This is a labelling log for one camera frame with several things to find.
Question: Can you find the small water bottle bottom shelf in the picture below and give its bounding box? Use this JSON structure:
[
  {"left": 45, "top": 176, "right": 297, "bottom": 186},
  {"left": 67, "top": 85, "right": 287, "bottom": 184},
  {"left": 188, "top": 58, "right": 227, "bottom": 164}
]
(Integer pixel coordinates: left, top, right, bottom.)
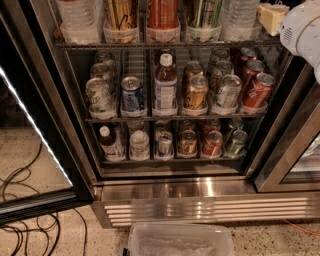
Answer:
[{"left": 129, "top": 130, "right": 150, "bottom": 161}]

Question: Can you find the green striped can top shelf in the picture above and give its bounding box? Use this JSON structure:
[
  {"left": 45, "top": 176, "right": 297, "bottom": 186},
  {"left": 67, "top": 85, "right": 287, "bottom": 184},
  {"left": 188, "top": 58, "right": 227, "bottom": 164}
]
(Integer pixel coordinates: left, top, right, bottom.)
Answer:
[{"left": 184, "top": 0, "right": 222, "bottom": 42}]

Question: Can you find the green can bottom shelf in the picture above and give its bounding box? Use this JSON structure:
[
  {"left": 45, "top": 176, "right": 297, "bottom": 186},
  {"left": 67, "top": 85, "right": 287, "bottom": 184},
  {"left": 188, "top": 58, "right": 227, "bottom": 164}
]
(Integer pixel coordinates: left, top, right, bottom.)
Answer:
[{"left": 224, "top": 130, "right": 248, "bottom": 159}]

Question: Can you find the gold can front middle shelf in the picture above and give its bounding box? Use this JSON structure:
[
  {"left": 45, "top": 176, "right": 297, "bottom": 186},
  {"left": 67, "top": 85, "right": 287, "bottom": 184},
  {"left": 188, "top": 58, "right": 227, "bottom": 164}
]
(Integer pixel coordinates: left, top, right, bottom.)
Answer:
[{"left": 182, "top": 75, "right": 209, "bottom": 116}]

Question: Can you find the clear water bottle top left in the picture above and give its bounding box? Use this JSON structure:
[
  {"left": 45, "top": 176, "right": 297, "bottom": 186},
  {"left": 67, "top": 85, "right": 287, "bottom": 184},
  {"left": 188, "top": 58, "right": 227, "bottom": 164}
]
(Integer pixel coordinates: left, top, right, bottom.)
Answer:
[{"left": 56, "top": 0, "right": 103, "bottom": 45}]

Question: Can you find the gold can second row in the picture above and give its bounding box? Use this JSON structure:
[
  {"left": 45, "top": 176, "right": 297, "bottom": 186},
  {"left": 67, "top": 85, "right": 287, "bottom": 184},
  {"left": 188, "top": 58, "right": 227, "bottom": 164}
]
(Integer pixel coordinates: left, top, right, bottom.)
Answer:
[{"left": 182, "top": 60, "right": 204, "bottom": 85}]

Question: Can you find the red can bottom shelf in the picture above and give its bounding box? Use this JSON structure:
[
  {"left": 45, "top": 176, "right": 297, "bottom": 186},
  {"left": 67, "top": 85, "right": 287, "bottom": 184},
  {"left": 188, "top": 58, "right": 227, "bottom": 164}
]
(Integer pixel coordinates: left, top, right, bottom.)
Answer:
[{"left": 201, "top": 131, "right": 223, "bottom": 159}]

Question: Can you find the orange cable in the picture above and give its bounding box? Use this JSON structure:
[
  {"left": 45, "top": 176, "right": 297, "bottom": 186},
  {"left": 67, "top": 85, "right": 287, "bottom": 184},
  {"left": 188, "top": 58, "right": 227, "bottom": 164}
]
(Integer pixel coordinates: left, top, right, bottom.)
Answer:
[{"left": 283, "top": 219, "right": 320, "bottom": 238}]

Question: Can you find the open glass fridge door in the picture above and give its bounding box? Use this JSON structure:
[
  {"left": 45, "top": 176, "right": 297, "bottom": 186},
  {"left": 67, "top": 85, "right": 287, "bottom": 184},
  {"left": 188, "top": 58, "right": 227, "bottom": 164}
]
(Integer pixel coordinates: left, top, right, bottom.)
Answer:
[{"left": 0, "top": 16, "right": 93, "bottom": 225}]

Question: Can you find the clear plastic bin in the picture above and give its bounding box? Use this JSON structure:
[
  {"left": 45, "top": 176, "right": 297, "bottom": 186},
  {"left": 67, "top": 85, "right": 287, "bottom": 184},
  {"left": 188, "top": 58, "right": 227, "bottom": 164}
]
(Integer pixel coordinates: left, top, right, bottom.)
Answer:
[{"left": 125, "top": 222, "right": 235, "bottom": 256}]

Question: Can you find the red can front middle shelf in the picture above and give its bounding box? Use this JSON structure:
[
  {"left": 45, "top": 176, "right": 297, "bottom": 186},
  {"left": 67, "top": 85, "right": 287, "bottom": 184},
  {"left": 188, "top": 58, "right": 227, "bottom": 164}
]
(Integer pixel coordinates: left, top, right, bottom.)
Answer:
[{"left": 239, "top": 73, "right": 275, "bottom": 114}]

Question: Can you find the gold can top shelf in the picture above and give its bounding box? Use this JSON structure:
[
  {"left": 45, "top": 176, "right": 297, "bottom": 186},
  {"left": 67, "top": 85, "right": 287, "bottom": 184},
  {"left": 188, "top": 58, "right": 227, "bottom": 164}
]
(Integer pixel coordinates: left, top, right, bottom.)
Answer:
[{"left": 103, "top": 0, "right": 139, "bottom": 44}]

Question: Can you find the orange can top shelf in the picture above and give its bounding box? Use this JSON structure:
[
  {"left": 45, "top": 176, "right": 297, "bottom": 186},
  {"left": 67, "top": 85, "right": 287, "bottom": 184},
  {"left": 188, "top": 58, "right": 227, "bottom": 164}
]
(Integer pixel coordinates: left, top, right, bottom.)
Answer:
[{"left": 146, "top": 0, "right": 180, "bottom": 43}]

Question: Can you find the silver slim can bottom shelf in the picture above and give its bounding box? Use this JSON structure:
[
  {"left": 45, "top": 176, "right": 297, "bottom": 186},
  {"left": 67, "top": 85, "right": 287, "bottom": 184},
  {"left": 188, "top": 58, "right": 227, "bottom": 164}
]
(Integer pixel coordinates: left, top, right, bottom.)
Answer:
[{"left": 156, "top": 131, "right": 174, "bottom": 161}]

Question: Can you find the small tea bottle bottom shelf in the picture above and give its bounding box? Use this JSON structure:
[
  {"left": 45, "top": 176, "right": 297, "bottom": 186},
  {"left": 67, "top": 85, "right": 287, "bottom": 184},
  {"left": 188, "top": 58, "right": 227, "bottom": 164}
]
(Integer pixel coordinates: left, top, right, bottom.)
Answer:
[{"left": 99, "top": 126, "right": 125, "bottom": 162}]

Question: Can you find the clear water bottle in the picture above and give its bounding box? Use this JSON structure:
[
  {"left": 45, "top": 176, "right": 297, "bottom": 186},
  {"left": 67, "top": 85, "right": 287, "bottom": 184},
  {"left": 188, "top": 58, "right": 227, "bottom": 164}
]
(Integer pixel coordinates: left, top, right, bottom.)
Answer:
[
  {"left": 220, "top": 0, "right": 262, "bottom": 42},
  {"left": 56, "top": 0, "right": 103, "bottom": 45}
]

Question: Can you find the blue silver can middle shelf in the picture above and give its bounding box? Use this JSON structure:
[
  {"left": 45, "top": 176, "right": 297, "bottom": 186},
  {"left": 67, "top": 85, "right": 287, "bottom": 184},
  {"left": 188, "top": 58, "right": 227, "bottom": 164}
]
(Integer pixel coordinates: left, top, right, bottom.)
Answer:
[{"left": 121, "top": 76, "right": 147, "bottom": 117}]

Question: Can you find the tea bottle white cap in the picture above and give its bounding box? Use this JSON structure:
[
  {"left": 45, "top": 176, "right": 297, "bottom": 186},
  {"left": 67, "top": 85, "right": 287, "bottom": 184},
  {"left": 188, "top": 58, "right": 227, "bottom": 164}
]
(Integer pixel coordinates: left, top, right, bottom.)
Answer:
[{"left": 153, "top": 53, "right": 178, "bottom": 116}]

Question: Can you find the red can second row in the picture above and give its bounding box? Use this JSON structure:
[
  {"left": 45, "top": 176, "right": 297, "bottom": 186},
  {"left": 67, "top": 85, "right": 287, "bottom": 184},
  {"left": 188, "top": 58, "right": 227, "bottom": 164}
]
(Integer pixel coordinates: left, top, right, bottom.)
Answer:
[{"left": 241, "top": 59, "right": 265, "bottom": 89}]

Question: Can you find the clear water bottle top right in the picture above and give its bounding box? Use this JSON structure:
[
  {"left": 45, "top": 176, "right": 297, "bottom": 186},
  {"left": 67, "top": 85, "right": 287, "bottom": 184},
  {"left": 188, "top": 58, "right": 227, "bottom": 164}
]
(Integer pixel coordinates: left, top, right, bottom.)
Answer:
[{"left": 220, "top": 0, "right": 262, "bottom": 42}]

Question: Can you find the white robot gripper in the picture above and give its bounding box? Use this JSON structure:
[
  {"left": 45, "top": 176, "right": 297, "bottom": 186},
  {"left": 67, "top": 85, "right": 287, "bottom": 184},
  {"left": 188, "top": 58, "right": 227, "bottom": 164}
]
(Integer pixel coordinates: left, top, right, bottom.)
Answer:
[{"left": 257, "top": 0, "right": 320, "bottom": 83}]

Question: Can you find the red can shelf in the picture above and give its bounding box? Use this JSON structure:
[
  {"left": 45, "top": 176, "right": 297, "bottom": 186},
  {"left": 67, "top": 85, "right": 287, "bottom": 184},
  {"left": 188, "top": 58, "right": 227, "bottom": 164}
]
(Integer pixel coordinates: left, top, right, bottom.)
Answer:
[
  {"left": 201, "top": 131, "right": 223, "bottom": 159},
  {"left": 239, "top": 73, "right": 275, "bottom": 114}
]

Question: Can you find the gold can shelf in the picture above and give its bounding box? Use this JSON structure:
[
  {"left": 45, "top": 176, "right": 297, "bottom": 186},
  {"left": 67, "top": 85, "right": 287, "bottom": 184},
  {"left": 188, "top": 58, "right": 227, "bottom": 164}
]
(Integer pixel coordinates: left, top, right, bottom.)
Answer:
[
  {"left": 182, "top": 75, "right": 209, "bottom": 116},
  {"left": 103, "top": 0, "right": 139, "bottom": 44},
  {"left": 178, "top": 130, "right": 197, "bottom": 158}
]

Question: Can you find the gold can bottom shelf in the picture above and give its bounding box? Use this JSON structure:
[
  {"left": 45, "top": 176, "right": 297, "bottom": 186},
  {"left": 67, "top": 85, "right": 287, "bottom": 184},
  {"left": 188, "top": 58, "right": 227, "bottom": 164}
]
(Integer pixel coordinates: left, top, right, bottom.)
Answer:
[{"left": 178, "top": 130, "right": 197, "bottom": 158}]

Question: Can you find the right glass fridge door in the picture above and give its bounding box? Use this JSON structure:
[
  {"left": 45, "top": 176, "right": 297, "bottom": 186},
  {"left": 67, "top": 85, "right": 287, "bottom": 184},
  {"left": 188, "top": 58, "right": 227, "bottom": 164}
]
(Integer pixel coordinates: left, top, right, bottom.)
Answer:
[{"left": 254, "top": 83, "right": 320, "bottom": 193}]

